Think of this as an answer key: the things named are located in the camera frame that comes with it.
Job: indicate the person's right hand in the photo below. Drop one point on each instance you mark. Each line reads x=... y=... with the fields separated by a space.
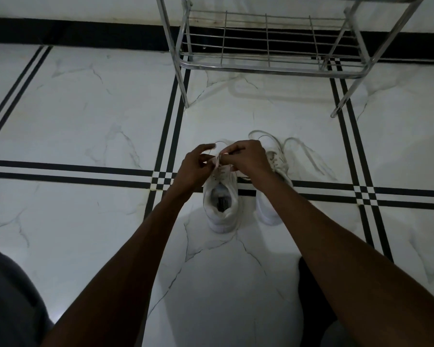
x=251 y=158

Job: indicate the person's left hand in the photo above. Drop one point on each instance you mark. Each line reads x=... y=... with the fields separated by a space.
x=190 y=173

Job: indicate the white sneaker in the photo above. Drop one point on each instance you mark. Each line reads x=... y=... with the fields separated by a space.
x=278 y=163
x=220 y=221

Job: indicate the silver metal shoe rack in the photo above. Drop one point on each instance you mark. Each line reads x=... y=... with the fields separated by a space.
x=275 y=70

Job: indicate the person's right forearm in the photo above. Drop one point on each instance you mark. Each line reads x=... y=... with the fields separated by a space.
x=347 y=267

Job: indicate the person's left forearm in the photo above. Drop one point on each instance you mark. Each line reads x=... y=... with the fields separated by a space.
x=119 y=271

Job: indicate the black sock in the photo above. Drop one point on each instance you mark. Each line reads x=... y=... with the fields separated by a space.
x=311 y=303

